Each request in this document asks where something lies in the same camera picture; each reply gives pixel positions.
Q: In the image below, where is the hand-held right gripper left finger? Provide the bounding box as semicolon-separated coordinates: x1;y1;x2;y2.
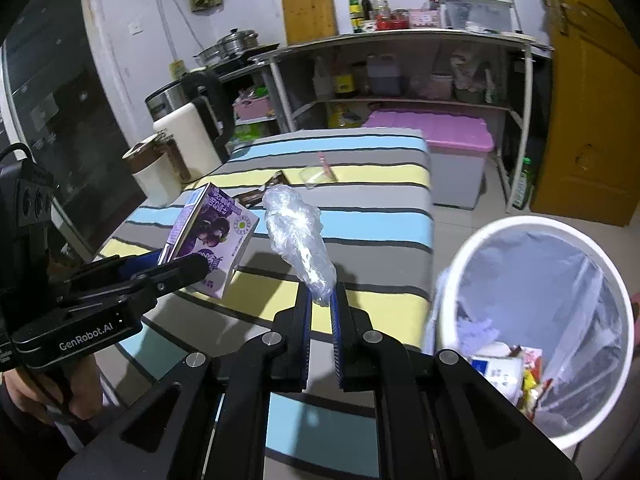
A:
57;282;313;480

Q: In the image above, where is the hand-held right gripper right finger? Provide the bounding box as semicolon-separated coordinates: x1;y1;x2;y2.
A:
330;282;583;480

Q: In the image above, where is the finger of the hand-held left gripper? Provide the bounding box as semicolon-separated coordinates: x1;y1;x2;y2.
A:
57;254;208;311
60;252;166;288

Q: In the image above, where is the purple drink carton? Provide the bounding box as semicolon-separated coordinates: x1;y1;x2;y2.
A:
159;182;260;300

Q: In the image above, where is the clear plastic bag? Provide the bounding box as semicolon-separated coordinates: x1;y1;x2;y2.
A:
262;185;337;307

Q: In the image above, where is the lavender knit cloth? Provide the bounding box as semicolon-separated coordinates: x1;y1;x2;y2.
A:
457;317;501;356

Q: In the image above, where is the red snack wrapper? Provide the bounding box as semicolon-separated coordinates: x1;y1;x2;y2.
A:
520;345;553;401

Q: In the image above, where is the yellow snack packet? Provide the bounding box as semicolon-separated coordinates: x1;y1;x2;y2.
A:
522;370;543;416

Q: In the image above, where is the white trash bin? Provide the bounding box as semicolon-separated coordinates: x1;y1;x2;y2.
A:
435;225;618;411
422;216;635;451

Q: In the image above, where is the person's left hand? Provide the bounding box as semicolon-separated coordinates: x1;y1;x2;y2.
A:
0;355;103;428

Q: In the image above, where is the white and brown jug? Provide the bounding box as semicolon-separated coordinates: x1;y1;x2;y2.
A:
122;132;186;206

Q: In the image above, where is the brown snack wrapper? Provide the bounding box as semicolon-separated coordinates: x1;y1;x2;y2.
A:
235;171;287;208

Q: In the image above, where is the striped tablecloth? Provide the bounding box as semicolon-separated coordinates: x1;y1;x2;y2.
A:
92;127;435;480

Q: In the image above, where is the cream appliance jug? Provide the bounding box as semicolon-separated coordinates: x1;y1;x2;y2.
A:
152;101;223;181

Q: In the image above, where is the clear plastic cup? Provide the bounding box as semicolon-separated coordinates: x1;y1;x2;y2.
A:
300;162;335;190

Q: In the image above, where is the pink plastic basket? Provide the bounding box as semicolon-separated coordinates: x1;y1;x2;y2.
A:
234;97;276;121

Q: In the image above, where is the pink lid storage box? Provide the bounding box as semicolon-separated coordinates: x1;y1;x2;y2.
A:
361;109;495;210

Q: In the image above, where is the steel steamer pot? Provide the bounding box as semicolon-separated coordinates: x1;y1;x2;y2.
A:
195;29;260;67

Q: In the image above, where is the green glass bottle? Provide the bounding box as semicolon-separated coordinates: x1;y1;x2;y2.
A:
511;157;535;211

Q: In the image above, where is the yellow label bottle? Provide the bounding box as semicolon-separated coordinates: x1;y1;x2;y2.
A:
332;57;357;99

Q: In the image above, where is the purple plastic jug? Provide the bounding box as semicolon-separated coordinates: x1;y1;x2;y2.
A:
366;54;405;96

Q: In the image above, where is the bundle of plastic bags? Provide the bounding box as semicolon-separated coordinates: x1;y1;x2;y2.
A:
450;50;493;103

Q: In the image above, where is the wooden cutting board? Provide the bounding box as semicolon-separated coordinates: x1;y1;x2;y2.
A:
280;0;338;47

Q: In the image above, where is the metal shelf rack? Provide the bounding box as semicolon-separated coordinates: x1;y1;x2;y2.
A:
250;29;555;213

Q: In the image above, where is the red jar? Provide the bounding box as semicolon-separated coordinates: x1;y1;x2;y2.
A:
376;9;408;31

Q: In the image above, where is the pink container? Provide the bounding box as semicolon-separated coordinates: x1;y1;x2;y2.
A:
409;9;441;29

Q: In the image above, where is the yellow wooden door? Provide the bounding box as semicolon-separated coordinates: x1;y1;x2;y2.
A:
530;0;640;228

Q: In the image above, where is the clear storage box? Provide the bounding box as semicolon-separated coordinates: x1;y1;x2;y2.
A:
440;0;515;32

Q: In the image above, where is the metal door latch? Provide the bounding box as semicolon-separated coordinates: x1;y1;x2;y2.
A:
547;0;571;36

